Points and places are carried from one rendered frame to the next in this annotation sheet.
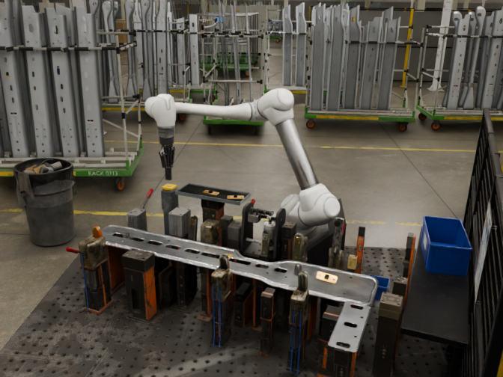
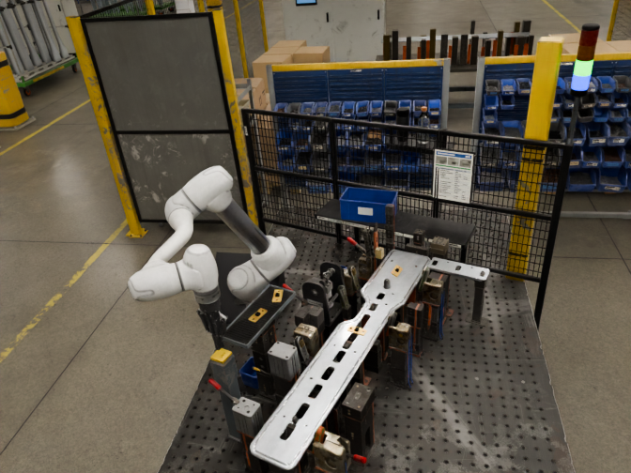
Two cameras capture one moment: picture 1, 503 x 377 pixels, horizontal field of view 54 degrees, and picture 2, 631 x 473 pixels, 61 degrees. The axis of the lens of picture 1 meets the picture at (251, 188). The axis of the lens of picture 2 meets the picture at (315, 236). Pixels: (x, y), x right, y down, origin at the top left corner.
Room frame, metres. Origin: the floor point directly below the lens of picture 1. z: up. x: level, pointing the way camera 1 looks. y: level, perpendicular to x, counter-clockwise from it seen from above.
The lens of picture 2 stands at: (1.81, 1.86, 2.58)
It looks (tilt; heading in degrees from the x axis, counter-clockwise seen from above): 32 degrees down; 279
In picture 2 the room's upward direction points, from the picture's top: 5 degrees counter-clockwise
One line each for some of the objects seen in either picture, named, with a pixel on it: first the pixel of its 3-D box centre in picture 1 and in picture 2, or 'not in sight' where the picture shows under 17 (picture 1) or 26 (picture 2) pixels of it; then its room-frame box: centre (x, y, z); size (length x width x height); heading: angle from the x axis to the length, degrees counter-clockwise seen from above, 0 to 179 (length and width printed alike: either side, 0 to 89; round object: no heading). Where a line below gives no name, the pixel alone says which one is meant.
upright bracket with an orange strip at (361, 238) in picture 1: (357, 277); (376, 263); (1.88, -0.47, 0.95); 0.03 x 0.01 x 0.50; 68
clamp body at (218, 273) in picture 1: (221, 306); (399, 355); (1.77, 0.12, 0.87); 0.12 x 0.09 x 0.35; 158
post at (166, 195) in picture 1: (171, 227); (231, 397); (2.45, 0.44, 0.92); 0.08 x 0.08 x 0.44; 68
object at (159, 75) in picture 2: not in sight; (174, 136); (3.65, -2.29, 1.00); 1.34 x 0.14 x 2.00; 177
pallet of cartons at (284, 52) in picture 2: not in sight; (300, 90); (3.00, -5.11, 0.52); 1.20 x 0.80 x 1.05; 84
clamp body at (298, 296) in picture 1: (297, 330); (432, 310); (1.61, -0.19, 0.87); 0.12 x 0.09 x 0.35; 158
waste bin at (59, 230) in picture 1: (49, 202); not in sight; (4.11, 1.84, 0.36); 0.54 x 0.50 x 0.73; 177
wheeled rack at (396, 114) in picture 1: (359, 76); not in sight; (8.88, -1.90, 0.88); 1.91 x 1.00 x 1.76; 84
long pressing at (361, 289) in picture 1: (221, 259); (356, 334); (1.95, 0.13, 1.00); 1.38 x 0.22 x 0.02; 68
